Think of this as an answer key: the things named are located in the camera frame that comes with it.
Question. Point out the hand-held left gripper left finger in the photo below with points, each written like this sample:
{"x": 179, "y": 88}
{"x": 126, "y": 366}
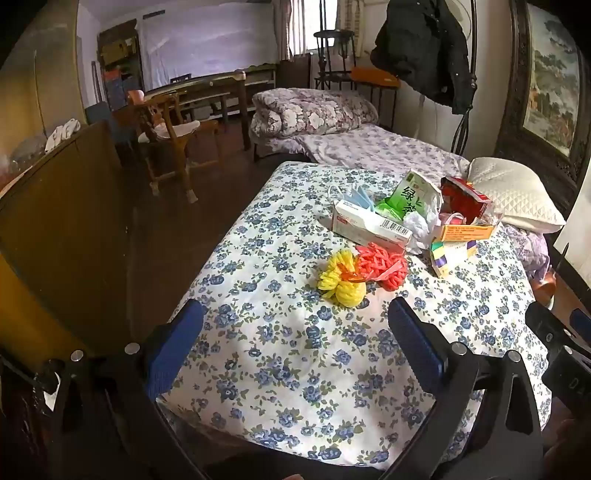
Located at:
{"x": 175, "y": 344}

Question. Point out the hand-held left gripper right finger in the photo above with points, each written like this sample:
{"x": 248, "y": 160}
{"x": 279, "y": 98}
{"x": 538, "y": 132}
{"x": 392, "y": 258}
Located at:
{"x": 415, "y": 344}

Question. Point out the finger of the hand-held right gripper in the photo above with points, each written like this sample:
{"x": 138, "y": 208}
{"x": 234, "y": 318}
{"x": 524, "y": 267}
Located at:
{"x": 581, "y": 318}
{"x": 547, "y": 325}

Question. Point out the red foam net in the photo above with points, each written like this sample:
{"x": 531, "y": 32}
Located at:
{"x": 383, "y": 267}

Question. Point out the purple yellow striped carton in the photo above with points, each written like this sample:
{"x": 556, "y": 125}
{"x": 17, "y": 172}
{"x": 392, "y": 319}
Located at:
{"x": 441, "y": 261}

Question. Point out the yellow foam net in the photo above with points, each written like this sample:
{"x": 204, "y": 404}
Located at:
{"x": 346, "y": 290}

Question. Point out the white plastic bag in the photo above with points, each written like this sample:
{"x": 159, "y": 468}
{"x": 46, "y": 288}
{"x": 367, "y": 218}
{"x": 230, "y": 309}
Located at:
{"x": 420, "y": 228}

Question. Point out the orange cardboard box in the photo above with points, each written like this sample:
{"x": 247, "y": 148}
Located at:
{"x": 461, "y": 232}

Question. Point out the white red cardboard box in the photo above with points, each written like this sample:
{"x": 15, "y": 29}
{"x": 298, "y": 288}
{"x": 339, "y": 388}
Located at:
{"x": 364, "y": 228}

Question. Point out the clear bag of red sachets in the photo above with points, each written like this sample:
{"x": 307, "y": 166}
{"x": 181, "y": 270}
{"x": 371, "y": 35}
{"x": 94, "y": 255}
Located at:
{"x": 455, "y": 218}

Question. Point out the green tea packet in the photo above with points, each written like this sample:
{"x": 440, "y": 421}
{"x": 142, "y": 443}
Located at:
{"x": 411, "y": 196}

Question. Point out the red snack packet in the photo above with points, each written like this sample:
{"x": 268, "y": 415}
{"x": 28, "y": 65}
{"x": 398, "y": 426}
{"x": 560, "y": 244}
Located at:
{"x": 461, "y": 196}

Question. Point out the blue face mask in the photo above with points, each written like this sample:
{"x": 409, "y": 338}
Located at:
{"x": 358, "y": 198}

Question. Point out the blue floral quilt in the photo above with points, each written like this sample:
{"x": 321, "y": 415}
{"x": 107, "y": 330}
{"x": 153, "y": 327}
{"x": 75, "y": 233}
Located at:
{"x": 286, "y": 369}

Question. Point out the white quilted pillow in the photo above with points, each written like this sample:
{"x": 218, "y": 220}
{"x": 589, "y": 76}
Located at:
{"x": 512, "y": 194}

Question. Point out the brown wooden cabinet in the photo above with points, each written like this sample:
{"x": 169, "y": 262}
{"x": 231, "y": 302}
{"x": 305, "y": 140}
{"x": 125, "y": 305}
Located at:
{"x": 60, "y": 221}

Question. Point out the purple floral bed sheet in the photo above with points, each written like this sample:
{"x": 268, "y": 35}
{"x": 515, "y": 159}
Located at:
{"x": 369, "y": 147}

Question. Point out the wooden armchair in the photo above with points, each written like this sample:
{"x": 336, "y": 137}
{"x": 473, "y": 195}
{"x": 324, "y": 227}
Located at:
{"x": 171, "y": 138}

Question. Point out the black metal coat stand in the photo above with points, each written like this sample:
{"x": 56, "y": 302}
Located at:
{"x": 461, "y": 134}

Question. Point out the dark framed landscape painting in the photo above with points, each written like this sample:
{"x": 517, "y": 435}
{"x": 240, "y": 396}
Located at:
{"x": 554, "y": 92}

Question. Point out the white cloth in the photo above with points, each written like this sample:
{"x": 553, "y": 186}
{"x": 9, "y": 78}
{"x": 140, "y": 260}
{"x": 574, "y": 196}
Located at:
{"x": 62, "y": 134}

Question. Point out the folded floral comforter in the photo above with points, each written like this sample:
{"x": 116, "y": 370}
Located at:
{"x": 300, "y": 110}

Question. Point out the orange seat metal chair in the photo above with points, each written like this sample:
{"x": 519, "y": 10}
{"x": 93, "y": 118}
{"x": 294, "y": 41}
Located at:
{"x": 374, "y": 76}

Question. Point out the black jacket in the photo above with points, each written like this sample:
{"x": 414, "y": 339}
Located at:
{"x": 415, "y": 46}

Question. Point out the cluttered wooden shelf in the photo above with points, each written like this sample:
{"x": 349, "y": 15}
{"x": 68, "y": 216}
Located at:
{"x": 115, "y": 50}

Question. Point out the white dust cover sheet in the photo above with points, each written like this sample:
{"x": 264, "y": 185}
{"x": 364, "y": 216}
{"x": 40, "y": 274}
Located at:
{"x": 207, "y": 41}

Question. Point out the black wooden chair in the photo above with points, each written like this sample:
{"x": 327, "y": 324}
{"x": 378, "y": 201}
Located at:
{"x": 332, "y": 34}

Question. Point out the curtained window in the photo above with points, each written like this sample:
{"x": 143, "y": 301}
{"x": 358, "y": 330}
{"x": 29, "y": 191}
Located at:
{"x": 314, "y": 23}

